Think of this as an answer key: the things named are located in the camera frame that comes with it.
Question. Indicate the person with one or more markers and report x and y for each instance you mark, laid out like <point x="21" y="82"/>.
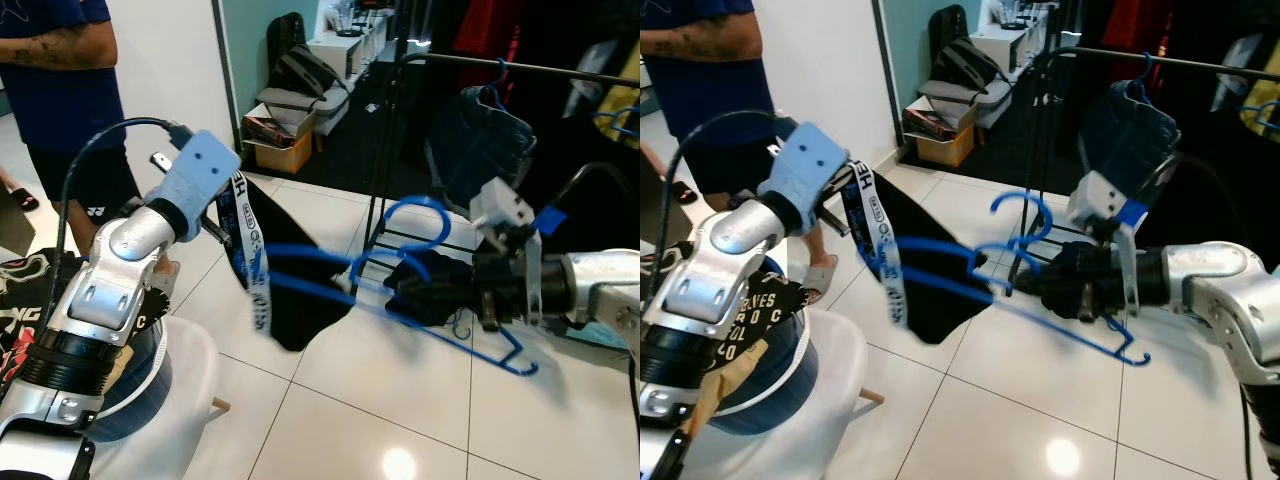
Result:
<point x="720" y="100"/>
<point x="60" y="110"/>

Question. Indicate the grey black striped bag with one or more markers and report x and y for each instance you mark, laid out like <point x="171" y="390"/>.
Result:
<point x="972" y="68"/>
<point x="312" y="72"/>

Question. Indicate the black metal clothes rack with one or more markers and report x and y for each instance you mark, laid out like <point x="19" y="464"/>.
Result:
<point x="1200" y="68"/>
<point x="560" y="71"/>

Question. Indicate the white plastic chair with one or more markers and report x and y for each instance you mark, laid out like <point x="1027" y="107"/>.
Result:
<point x="190" y="400"/>
<point x="830" y="420"/>

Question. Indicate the blue laundry basket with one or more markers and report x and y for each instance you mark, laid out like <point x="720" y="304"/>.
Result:
<point x="140" y="390"/>
<point x="775" y="400"/>

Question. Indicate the black backpack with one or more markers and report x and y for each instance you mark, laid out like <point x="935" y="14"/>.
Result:
<point x="947" y="30"/>
<point x="285" y="35"/>

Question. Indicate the yellow plaid garment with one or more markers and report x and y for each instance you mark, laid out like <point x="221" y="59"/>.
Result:
<point x="1262" y="100"/>
<point x="625" y="115"/>

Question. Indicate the orange cardboard box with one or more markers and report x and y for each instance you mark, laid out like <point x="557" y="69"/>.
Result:
<point x="285" y="155"/>
<point x="948" y="150"/>

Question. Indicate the person's forearm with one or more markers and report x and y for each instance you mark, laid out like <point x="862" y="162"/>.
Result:
<point x="700" y="38"/>
<point x="60" y="45"/>

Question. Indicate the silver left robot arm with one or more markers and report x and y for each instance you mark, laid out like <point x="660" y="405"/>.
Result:
<point x="710" y="300"/>
<point x="100" y="300"/>

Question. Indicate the grey cushion seat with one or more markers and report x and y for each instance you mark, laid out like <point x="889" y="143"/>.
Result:
<point x="965" y="102"/>
<point x="305" y="108"/>

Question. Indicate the white cabinet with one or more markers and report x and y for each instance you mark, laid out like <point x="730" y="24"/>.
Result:
<point x="1008" y="50"/>
<point x="345" y="58"/>

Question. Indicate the red hanging garment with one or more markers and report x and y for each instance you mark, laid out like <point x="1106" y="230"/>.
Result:
<point x="485" y="25"/>
<point x="1135" y="25"/>

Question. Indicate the red black flat box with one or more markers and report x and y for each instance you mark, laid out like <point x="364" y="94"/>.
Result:
<point x="268" y="130"/>
<point x="928" y="122"/>

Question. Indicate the black printed shirt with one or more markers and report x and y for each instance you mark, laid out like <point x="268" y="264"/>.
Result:
<point x="30" y="290"/>
<point x="770" y="310"/>

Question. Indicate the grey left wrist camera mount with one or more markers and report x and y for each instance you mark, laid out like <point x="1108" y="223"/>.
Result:
<point x="200" y="175"/>
<point x="810" y="165"/>

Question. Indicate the blue denim shorts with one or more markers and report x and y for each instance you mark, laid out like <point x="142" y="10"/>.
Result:
<point x="1130" y="135"/>
<point x="480" y="145"/>

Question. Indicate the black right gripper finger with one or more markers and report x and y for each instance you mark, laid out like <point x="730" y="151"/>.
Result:
<point x="1065" y="258"/>
<point x="440" y="278"/>
<point x="435" y="310"/>
<point x="1055" y="287"/>

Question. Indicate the beige cloth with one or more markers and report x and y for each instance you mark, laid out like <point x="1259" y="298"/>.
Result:
<point x="735" y="385"/>
<point x="118" y="370"/>

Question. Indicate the black hanging garment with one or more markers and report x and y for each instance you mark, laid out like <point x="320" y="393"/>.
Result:
<point x="580" y="30"/>
<point x="1210" y="30"/>

